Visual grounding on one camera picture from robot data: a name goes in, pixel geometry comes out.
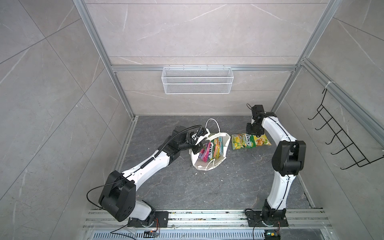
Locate pink purple snack packet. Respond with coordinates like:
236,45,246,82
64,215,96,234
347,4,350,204
199,143,211,163

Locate white floral paper bag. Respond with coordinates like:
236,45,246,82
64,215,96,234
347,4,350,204
189,118,231,171

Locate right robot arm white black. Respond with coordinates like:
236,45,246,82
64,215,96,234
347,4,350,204
246,104,306,222

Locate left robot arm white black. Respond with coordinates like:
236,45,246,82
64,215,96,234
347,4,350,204
99,125,210,227

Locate orange yellow snack packet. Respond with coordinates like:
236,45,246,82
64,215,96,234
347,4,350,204
210,136,224,160

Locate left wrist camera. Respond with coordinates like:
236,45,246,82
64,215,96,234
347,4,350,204
192,128,210,145

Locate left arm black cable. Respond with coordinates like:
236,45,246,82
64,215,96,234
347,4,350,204
154,125,205,157

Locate white wire mesh basket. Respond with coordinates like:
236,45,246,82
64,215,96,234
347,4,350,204
162,67,234,95

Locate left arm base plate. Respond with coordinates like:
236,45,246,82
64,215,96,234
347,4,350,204
128,211,170,228

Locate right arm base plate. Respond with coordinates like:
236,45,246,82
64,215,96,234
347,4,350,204
244,209,289,228

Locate black wire hook rack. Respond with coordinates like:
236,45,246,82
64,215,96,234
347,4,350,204
308,89,384,170

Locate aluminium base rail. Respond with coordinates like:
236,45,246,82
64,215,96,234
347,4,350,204
81,209,337,240

